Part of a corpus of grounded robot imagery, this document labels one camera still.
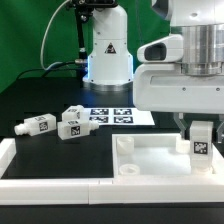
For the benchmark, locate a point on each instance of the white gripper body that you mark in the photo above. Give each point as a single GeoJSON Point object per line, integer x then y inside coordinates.
{"type": "Point", "coordinates": [160, 86]}

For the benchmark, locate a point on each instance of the white U-shaped fence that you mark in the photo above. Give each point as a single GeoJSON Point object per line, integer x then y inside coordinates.
{"type": "Point", "coordinates": [96, 190]}

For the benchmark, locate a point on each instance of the white square table top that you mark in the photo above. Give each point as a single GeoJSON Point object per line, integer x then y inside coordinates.
{"type": "Point", "coordinates": [162, 158]}

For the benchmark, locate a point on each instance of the black camera stand pole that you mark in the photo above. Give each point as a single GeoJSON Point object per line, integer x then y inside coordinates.
{"type": "Point", "coordinates": [82, 15]}

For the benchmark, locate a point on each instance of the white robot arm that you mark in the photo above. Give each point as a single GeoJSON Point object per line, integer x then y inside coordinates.
{"type": "Point", "coordinates": [199, 22]}

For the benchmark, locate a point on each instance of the white tag sheet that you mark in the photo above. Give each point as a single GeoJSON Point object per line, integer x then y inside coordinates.
{"type": "Point", "coordinates": [120, 116]}

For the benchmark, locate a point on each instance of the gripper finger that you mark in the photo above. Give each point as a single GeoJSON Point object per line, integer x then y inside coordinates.
{"type": "Point", "coordinates": [179, 119]}
{"type": "Point", "coordinates": [220, 129]}

